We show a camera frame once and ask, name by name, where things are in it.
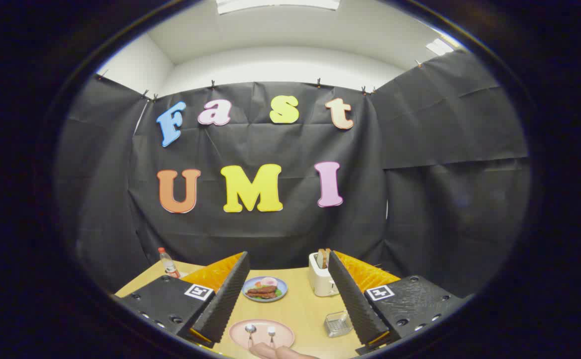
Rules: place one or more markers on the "brown meat strip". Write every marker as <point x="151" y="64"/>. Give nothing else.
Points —
<point x="261" y="295"/>
<point x="263" y="289"/>

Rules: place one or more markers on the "ceiling light panel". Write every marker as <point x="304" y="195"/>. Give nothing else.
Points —
<point x="275" y="4"/>
<point x="439" y="47"/>

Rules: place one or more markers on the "black backdrop cloth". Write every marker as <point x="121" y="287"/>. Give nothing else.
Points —
<point x="250" y="144"/>

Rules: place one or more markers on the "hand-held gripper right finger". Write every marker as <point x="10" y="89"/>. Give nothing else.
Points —
<point x="353" y="299"/>

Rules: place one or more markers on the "clear water bottle red label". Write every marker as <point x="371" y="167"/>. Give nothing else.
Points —
<point x="168" y="263"/>

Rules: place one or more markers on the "blue plate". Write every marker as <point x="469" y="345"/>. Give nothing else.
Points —
<point x="281" y="291"/>

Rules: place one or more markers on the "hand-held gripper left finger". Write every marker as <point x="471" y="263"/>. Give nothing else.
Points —
<point x="223" y="299"/>

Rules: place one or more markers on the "white toaster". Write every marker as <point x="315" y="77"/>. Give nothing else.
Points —
<point x="319" y="281"/>

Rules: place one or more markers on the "toast slice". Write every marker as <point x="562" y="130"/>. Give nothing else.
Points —
<point x="327" y="255"/>
<point x="321" y="258"/>

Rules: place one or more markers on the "pink plate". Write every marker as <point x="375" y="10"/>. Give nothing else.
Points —
<point x="284" y="335"/>

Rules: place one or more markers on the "pink ham slice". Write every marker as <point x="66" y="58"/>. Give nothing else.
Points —
<point x="269" y="281"/>

